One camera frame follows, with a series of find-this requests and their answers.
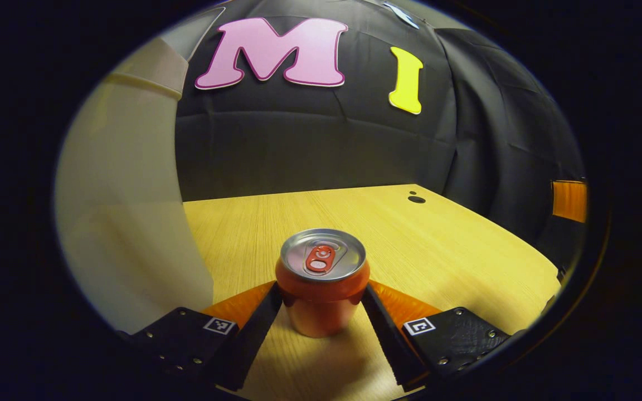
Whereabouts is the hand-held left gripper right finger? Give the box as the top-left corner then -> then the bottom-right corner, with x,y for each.
361,281 -> 511,392

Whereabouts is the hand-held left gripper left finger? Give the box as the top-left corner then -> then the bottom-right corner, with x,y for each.
118,281 -> 283,392

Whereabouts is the red pop can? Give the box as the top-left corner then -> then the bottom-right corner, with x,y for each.
275,228 -> 371,338

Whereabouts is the white desktop garbage bin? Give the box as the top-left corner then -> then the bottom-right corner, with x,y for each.
55,7 -> 226,335

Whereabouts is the wooden desktop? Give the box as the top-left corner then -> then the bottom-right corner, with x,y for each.
183,184 -> 561,400

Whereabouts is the black backdrop cloth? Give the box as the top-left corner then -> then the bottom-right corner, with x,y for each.
175,0 -> 586,268

